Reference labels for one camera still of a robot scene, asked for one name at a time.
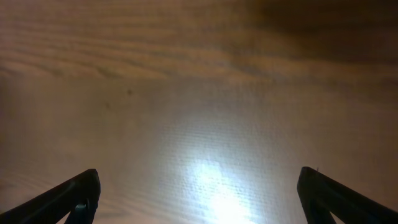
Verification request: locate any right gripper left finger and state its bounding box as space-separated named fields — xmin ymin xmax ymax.
xmin=1 ymin=169 xmax=101 ymax=224

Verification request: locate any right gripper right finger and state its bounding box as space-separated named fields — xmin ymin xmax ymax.
xmin=297 ymin=167 xmax=397 ymax=224

